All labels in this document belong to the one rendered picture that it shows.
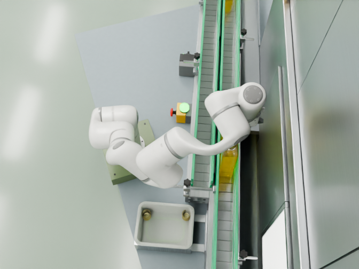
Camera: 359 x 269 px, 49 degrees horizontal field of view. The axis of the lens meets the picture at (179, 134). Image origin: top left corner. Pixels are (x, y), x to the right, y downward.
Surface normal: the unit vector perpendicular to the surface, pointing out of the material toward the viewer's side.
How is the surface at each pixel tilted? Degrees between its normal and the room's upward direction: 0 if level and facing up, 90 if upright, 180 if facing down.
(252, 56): 0
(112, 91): 0
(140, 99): 0
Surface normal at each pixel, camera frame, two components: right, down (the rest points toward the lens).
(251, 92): -0.01, -0.25
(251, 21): 0.01, -0.48
